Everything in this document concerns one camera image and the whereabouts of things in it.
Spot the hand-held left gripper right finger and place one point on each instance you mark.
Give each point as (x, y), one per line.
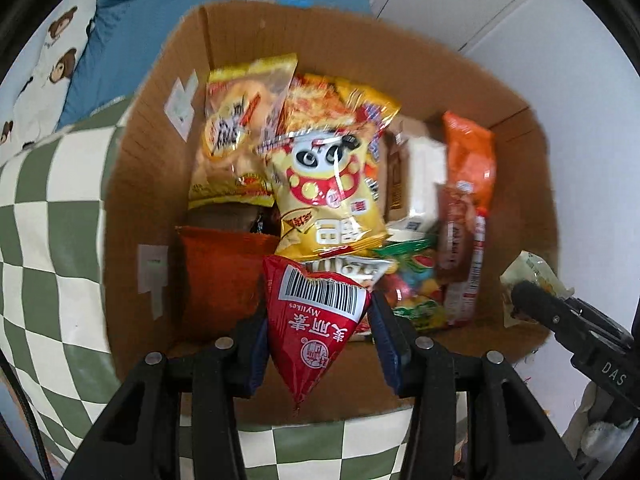
(387, 355)

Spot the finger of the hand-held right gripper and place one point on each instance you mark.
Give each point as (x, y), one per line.
(537, 305)

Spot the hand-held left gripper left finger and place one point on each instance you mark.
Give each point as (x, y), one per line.
(257, 355)

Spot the pale green snack packet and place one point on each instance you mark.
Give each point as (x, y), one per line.
(532, 267)

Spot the red triangular snack packet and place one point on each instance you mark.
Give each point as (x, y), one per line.
(310, 340)

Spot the brown cardboard box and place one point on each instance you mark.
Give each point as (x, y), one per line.
(150, 185)

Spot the yellow egg cracker packet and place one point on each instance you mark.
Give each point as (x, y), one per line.
(230, 130)

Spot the grey white cloth bundle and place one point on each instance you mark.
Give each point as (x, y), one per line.
(595, 435)

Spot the colourful candy packet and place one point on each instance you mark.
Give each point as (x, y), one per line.
(415, 280)

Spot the dark red-orange snack packet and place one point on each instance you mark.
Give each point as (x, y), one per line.
(220, 280)

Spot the white printed snack packet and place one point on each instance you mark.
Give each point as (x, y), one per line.
(350, 270)

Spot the brown red sausage packet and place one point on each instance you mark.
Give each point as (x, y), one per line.
(455, 245)

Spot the white and brown snack packet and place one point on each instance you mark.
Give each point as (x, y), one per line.
(425, 180)

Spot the yellow panda face snack packet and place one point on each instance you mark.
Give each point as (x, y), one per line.
(325, 180)

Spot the green white checkered blanket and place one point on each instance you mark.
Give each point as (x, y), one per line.
(50, 260)

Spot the yellow blue-labelled snack packet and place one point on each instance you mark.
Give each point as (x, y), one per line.
(375, 102)

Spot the red-orange patterned snack packet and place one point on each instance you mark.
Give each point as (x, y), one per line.
(310, 105)

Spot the white door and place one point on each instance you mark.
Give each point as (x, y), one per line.
(450, 0)

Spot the white bear print pillow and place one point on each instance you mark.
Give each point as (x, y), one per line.
(45, 70)

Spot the blue bedsheet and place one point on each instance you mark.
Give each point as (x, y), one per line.
(150, 15)

